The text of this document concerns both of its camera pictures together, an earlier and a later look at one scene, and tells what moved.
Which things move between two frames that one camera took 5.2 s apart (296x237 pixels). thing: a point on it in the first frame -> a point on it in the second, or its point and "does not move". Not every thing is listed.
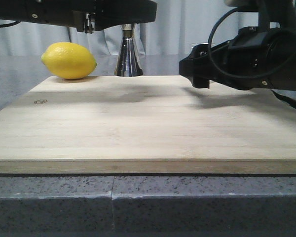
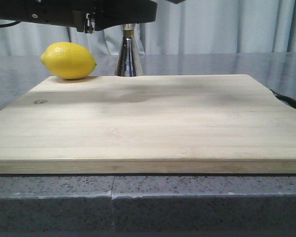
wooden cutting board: x=146 y=124 does not move
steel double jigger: x=128 y=63 does not move
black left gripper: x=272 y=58 -> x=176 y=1
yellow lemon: x=68 y=60 does not move
